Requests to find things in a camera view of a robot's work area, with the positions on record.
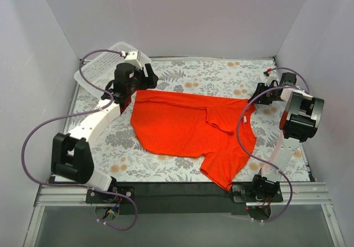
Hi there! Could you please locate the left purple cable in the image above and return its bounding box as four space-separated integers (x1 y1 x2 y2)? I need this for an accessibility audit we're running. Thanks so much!
21 49 138 231

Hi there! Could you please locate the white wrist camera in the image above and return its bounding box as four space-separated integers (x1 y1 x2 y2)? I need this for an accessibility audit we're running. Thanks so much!
263 68 278 87
121 50 151 70

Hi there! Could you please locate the purple cable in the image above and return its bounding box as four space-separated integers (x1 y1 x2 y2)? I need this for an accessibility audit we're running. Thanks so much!
236 67 310 223
21 49 138 231

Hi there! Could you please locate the aluminium frame rail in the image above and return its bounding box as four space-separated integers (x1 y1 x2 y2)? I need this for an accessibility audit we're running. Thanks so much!
24 182 345 246

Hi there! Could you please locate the white plastic basket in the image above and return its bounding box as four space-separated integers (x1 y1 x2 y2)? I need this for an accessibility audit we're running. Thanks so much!
74 41 153 92

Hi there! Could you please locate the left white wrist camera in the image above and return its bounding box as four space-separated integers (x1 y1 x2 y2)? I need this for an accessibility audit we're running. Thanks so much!
121 50 151 70

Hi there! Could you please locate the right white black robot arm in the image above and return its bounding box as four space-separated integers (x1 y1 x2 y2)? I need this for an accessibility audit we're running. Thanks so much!
249 71 325 201

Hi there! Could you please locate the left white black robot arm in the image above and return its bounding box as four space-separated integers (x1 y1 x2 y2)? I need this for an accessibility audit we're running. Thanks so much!
51 63 158 191

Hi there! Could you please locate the orange t-shirt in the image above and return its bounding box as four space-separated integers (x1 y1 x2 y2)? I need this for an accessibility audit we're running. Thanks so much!
131 90 257 191

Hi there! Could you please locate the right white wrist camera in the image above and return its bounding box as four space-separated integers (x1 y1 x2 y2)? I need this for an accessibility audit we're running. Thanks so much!
263 68 278 87

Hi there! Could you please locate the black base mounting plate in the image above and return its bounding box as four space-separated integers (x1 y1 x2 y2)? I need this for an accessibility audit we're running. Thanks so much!
85 182 284 216

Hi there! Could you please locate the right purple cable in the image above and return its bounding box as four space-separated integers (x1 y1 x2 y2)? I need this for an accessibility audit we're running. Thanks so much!
236 67 310 223

